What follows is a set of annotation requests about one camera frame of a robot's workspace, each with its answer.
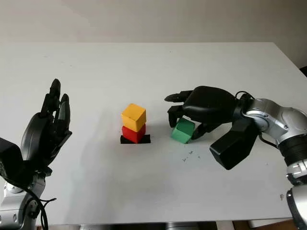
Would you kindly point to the yellow cube block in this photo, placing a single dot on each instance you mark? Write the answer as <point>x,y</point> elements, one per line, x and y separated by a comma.
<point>133,117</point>

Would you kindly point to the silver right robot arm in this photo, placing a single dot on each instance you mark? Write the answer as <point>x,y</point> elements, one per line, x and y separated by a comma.
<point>271,112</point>

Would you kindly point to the green cube block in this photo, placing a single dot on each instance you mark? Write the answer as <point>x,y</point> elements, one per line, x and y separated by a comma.
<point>182,133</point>

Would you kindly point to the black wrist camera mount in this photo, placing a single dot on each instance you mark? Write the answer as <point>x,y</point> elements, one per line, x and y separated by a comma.
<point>232,146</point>
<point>9,158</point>

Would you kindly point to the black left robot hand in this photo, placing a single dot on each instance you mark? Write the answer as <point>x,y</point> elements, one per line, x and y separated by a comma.
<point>40,139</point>

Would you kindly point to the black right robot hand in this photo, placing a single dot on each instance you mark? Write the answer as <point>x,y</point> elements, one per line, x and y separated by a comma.
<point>211,105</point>

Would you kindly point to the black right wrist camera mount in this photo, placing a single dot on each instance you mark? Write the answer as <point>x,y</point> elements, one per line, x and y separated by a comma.
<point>232,146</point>

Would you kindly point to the red cube block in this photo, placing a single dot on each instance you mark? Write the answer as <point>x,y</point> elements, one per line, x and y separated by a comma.
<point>130,134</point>

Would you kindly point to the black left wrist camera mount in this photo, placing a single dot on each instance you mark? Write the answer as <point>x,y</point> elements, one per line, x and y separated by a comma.
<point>9,158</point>

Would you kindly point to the black tape strip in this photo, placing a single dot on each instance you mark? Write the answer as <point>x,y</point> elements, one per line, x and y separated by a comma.
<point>146,139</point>

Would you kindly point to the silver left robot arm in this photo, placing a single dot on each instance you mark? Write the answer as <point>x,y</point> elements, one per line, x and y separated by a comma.
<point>14,206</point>

